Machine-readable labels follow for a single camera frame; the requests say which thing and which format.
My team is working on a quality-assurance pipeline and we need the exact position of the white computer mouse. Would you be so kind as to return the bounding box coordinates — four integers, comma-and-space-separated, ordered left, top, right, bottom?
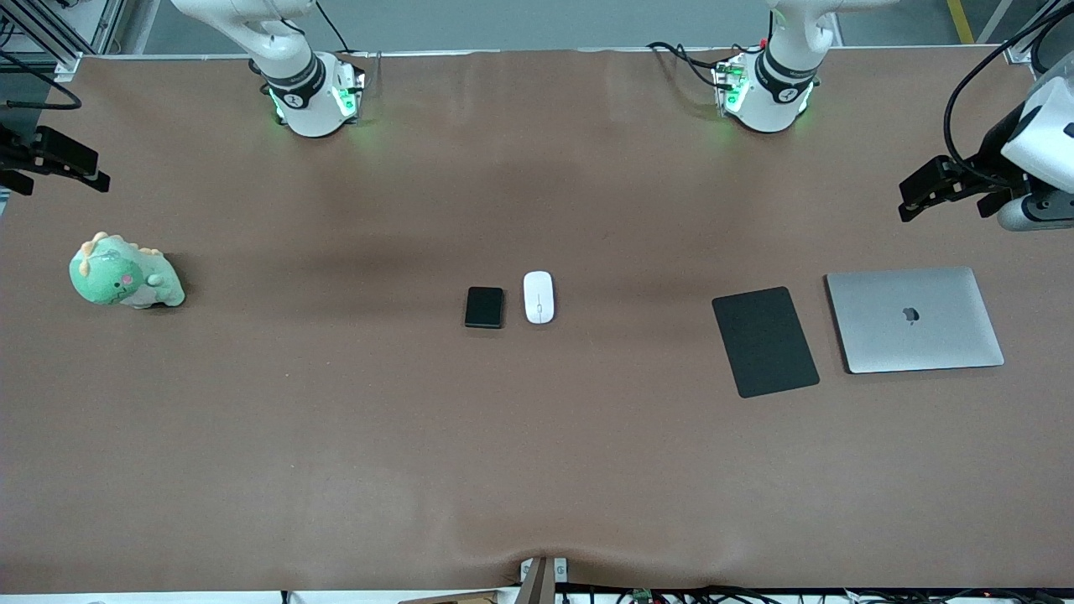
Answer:
523, 270, 555, 325

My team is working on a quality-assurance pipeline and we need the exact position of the black phone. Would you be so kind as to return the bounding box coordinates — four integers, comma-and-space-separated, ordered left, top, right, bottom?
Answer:
464, 286, 505, 330

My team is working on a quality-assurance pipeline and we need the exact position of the black mouse pad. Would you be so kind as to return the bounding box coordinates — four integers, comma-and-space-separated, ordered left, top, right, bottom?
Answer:
712, 286, 821, 399

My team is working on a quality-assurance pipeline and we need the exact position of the green dinosaur plush toy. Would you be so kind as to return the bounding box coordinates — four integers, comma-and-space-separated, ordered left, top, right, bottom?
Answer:
69, 232, 186, 310

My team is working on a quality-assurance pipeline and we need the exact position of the silver laptop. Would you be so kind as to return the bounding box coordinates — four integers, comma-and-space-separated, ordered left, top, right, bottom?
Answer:
824, 267, 1006, 375

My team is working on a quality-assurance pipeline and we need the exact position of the brown table cover mat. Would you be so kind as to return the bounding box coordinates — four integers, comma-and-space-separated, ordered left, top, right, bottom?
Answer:
0, 46, 1074, 593

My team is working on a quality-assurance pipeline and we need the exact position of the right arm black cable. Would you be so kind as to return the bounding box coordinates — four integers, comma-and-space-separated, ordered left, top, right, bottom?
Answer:
0, 49, 83, 111

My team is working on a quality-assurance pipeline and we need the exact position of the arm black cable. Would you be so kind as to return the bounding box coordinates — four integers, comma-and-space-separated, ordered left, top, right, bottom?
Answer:
943, 0, 1074, 187
0, 49, 83, 111

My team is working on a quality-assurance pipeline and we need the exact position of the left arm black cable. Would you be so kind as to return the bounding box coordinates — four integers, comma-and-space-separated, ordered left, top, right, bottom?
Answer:
943, 0, 1074, 187

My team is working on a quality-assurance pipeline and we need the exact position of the aluminium frame post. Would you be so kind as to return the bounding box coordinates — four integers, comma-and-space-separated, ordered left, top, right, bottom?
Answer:
1005, 0, 1065, 65

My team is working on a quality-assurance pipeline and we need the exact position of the aluminium frame with black struts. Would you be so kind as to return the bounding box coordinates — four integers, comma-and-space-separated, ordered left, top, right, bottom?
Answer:
0, 0, 127, 81

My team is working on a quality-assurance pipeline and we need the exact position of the thin black base cable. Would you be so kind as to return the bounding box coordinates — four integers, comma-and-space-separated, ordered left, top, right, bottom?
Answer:
315, 0, 352, 55

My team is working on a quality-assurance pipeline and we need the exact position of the metal bracket with brown post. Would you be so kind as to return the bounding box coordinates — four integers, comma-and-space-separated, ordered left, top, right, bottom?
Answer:
519, 555, 570, 604

